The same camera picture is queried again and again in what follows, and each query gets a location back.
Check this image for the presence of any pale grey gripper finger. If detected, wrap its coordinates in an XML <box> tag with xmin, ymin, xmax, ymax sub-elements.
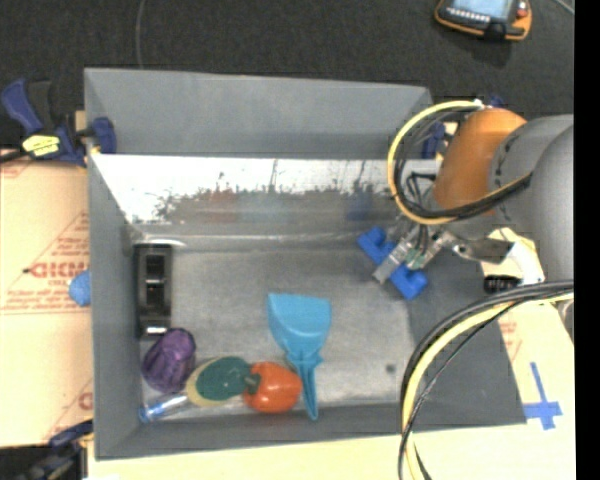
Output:
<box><xmin>372</xmin><ymin>237</ymin><xmax>409</xmax><ymax>278</ymax></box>
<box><xmin>378</xmin><ymin>245</ymin><xmax>415</xmax><ymax>285</ymax></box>

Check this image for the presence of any grey metal bin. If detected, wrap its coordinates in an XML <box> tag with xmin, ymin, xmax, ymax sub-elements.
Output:
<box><xmin>82</xmin><ymin>67</ymin><xmax>527</xmax><ymax>460</ymax></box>

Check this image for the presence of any brown cardboard board, red print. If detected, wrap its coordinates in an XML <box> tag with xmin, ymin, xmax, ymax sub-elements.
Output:
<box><xmin>0</xmin><ymin>150</ymin><xmax>95</xmax><ymax>449</ymax></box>

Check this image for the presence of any clear tube with blue cap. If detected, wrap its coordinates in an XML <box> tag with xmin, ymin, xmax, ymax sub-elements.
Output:
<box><xmin>138</xmin><ymin>393</ymin><xmax>189</xmax><ymax>425</ymax></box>

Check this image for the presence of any purple plastic cup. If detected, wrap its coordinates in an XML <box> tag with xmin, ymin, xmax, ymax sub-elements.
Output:
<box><xmin>140</xmin><ymin>327</ymin><xmax>198</xmax><ymax>395</ymax></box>

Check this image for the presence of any green and cream oval disc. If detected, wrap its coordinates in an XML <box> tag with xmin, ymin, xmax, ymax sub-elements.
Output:
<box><xmin>185</xmin><ymin>355</ymin><xmax>254</xmax><ymax>410</ymax></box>

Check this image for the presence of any blue plastic block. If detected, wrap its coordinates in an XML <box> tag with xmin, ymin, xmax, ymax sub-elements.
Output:
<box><xmin>357</xmin><ymin>226</ymin><xmax>429</xmax><ymax>301</ymax></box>

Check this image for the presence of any light blue plastic scoop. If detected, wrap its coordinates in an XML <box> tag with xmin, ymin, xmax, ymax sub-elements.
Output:
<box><xmin>266</xmin><ymin>292</ymin><xmax>333</xmax><ymax>422</ymax></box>

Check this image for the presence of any orange toy pepper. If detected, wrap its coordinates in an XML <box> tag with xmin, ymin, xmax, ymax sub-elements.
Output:
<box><xmin>242</xmin><ymin>361</ymin><xmax>304</xmax><ymax>415</ymax></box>

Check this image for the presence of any black cylinder on white bracket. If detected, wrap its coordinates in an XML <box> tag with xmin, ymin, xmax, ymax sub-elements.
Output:
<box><xmin>479</xmin><ymin>227</ymin><xmax>547</xmax><ymax>293</ymax></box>

